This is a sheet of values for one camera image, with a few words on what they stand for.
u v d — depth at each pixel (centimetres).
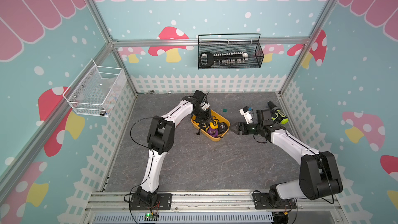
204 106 88
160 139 58
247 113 79
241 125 76
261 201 73
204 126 97
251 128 75
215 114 100
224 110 112
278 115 103
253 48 93
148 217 73
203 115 87
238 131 77
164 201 74
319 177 43
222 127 97
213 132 94
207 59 89
